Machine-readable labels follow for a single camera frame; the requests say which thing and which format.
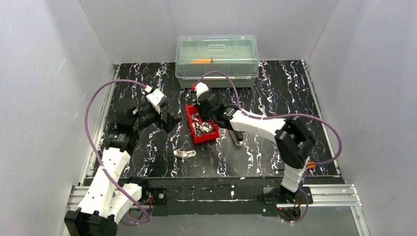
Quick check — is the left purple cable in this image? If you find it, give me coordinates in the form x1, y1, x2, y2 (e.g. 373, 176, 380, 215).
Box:
85, 79, 153, 227

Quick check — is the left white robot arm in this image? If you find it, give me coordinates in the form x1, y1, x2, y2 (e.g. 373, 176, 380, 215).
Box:
64, 102, 181, 236

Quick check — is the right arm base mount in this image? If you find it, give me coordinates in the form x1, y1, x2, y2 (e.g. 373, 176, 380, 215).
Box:
256, 186, 313, 205

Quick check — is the red plastic bin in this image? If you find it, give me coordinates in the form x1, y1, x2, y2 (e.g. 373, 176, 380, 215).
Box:
185, 105, 220, 144

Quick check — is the purple cable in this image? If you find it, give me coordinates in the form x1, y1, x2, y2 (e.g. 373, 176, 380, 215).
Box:
85, 79, 153, 227
194, 71, 343, 225

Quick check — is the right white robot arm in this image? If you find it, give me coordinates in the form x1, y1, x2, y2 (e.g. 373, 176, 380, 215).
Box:
196, 90, 316, 193

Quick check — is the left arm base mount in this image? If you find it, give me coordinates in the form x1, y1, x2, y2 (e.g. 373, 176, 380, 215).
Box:
138, 187, 168, 206

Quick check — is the silver open-end wrench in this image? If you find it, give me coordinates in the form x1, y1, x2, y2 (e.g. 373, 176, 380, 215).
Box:
258, 104, 267, 117

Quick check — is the orange handled screwdriver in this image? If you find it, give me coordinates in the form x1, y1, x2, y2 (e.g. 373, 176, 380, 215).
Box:
307, 162, 316, 169

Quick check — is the orange tool inside box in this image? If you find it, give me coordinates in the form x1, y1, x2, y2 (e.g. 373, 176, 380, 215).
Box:
190, 59, 213, 64

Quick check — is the pile of staple strips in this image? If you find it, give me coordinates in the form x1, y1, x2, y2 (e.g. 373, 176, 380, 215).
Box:
190, 113, 214, 137

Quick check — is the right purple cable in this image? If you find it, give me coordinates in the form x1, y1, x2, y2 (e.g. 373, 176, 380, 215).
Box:
194, 71, 343, 225

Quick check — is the black silver stapler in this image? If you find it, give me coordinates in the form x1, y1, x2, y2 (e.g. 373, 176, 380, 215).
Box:
228, 130, 244, 147

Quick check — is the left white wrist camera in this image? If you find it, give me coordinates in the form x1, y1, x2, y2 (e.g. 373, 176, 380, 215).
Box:
144, 85, 167, 114

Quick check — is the clear plastic storage box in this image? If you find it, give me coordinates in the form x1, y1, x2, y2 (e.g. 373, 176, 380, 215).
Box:
175, 34, 260, 88

